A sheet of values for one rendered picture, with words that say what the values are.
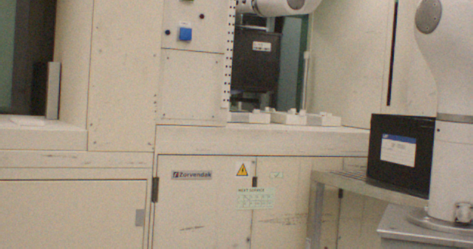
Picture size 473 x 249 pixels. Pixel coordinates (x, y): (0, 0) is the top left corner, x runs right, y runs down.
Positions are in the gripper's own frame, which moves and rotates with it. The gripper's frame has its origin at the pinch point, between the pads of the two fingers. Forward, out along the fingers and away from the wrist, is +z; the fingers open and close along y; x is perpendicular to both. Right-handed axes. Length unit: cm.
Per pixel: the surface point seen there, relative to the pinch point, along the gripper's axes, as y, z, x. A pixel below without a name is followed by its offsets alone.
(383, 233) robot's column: -26, -97, -47
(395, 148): 16, -56, -37
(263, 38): 4.2, -10.4, -9.5
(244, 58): -1.6, -10.1, -16.2
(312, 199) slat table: 10, -33, -55
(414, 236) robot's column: -22, -101, -47
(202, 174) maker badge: -23, -27, -48
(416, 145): 15, -64, -36
